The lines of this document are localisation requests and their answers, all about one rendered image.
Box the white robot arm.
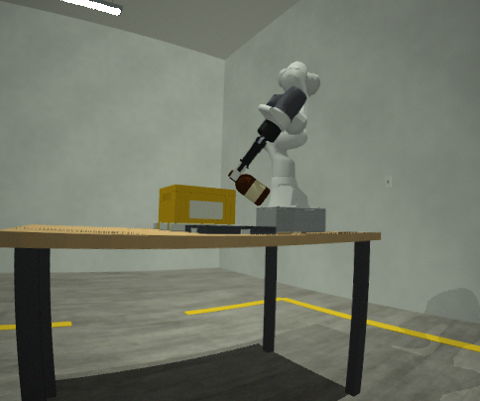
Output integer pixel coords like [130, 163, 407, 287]
[258, 62, 320, 208]

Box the yellow plastic crate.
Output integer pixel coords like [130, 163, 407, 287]
[158, 185, 236, 229]

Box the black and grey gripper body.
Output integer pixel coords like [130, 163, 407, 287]
[258, 119, 282, 143]

